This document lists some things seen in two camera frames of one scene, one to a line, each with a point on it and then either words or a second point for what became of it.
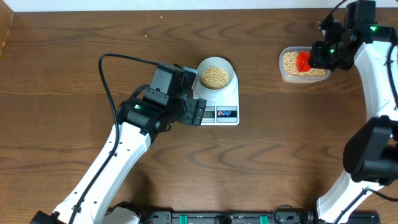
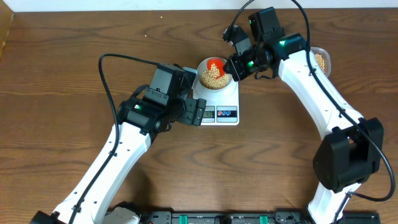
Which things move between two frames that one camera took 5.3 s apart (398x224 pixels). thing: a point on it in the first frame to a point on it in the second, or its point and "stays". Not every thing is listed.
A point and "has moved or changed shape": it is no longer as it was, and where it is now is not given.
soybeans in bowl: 214,78 stays
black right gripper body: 329,56 to 247,64
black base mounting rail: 244,217 stays
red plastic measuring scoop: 303,61 has moved or changed shape
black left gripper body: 192,112 stays
